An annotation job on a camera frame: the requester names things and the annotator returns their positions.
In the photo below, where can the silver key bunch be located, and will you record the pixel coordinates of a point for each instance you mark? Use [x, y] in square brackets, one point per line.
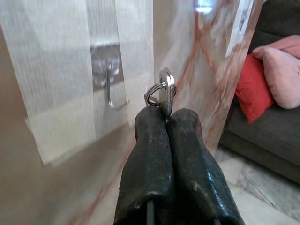
[167, 91]

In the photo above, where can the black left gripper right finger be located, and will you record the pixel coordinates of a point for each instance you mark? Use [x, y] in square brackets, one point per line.
[194, 168]

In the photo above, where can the dark grey sofa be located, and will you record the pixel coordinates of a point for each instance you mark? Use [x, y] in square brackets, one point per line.
[257, 140]

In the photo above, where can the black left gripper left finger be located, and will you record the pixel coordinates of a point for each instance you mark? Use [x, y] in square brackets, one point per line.
[150, 164]

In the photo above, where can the clear adhesive metal hook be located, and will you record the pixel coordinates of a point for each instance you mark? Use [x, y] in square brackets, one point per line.
[107, 70]

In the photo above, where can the pink cushion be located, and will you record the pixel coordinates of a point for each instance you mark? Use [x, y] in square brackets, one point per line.
[283, 75]

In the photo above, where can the red cushion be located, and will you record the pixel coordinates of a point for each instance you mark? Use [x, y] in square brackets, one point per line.
[253, 91]

